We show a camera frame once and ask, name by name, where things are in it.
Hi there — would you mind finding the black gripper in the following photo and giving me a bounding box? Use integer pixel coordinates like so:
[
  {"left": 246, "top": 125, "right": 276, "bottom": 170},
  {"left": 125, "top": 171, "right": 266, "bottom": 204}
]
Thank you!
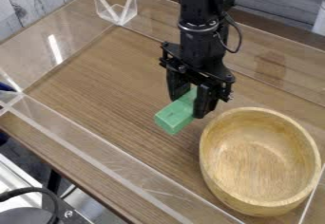
[{"left": 160, "top": 26, "right": 235, "bottom": 119}]

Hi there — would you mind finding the green rectangular block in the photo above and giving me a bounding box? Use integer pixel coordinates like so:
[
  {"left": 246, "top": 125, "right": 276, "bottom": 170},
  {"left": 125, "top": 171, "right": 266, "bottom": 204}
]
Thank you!
[{"left": 153, "top": 87, "right": 196, "bottom": 135}]

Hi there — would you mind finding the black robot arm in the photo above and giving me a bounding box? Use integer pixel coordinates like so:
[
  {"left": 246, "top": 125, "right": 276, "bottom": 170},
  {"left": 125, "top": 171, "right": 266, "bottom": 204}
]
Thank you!
[{"left": 160, "top": 0, "right": 239, "bottom": 119}]

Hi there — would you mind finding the brown wooden bowl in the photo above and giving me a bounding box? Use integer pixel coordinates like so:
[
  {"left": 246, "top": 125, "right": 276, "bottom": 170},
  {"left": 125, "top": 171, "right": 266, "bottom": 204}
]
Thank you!
[{"left": 199, "top": 107, "right": 321, "bottom": 216}]

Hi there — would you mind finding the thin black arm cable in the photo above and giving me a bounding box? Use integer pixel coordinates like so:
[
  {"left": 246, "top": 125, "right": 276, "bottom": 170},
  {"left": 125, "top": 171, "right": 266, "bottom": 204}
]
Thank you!
[{"left": 215, "top": 12, "right": 243, "bottom": 55}]

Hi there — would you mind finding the clear acrylic barrier wall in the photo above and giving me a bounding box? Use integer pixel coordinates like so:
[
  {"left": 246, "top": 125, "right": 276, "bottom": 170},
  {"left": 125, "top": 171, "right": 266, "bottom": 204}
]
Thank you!
[{"left": 0, "top": 0, "right": 325, "bottom": 224}]

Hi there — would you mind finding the clear acrylic corner bracket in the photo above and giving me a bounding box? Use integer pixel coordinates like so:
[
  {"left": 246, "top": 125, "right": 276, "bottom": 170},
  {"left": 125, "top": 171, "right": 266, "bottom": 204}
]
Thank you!
[{"left": 93, "top": 0, "right": 137, "bottom": 27}]

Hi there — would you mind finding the black cable bottom left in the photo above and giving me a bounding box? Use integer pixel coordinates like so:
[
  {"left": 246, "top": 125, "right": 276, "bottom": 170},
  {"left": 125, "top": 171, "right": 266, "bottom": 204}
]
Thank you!
[{"left": 0, "top": 187, "right": 61, "bottom": 224}]

